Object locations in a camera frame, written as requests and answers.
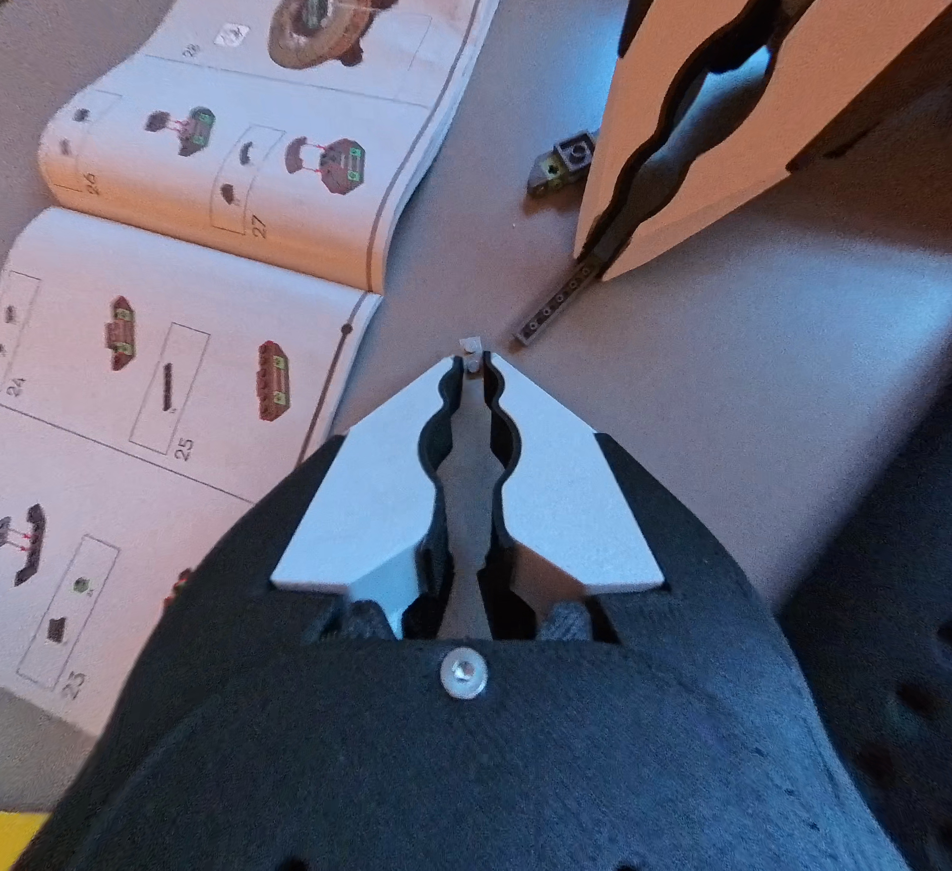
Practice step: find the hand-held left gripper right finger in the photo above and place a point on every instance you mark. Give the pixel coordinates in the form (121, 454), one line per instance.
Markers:
(580, 514)

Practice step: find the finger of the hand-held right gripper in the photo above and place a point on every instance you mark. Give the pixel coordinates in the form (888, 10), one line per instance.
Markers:
(781, 127)
(669, 67)

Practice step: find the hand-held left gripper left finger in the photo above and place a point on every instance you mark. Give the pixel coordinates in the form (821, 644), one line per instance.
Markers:
(357, 514)

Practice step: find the dark brick with green tile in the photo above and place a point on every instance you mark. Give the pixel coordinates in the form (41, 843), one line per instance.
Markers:
(565, 164)

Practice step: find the small white brick plate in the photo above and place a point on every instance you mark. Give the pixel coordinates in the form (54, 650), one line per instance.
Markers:
(471, 354)

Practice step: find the dark grey brick plate assembly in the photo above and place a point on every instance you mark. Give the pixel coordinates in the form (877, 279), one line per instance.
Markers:
(554, 305)

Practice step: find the open instruction booklet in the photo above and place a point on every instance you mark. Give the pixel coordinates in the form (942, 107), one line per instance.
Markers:
(223, 365)

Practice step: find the black perforated chair part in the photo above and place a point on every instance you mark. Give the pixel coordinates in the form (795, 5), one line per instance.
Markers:
(877, 625)

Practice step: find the yellow parts bin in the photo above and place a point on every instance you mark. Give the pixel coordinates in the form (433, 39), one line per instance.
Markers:
(18, 845)

